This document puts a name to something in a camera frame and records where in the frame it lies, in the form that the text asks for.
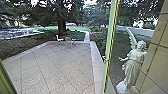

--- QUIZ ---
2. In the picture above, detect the green framed glass door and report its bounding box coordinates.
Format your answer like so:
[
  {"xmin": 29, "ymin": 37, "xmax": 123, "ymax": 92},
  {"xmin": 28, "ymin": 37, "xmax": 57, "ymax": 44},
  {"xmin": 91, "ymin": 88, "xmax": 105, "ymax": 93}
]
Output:
[
  {"xmin": 0, "ymin": 60, "xmax": 18, "ymax": 94},
  {"xmin": 101, "ymin": 0, "xmax": 122, "ymax": 94}
]

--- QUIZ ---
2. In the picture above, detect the large dark tree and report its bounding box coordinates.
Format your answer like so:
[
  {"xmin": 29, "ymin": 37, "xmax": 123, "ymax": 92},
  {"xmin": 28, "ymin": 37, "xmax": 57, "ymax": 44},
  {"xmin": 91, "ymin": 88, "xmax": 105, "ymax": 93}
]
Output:
[{"xmin": 0, "ymin": 0, "xmax": 111, "ymax": 38}]

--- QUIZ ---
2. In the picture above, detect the grey metal outdoor chair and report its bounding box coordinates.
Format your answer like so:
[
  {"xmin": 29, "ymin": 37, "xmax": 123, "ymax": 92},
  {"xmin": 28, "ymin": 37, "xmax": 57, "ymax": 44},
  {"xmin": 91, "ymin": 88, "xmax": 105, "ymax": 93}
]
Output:
[{"xmin": 64, "ymin": 35, "xmax": 78, "ymax": 48}]

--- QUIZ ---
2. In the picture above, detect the white outdoor chair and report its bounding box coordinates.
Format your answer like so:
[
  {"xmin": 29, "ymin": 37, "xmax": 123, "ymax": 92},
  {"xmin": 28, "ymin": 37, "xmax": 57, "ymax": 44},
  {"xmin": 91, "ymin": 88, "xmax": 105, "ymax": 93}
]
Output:
[{"xmin": 54, "ymin": 33, "xmax": 65, "ymax": 43}]

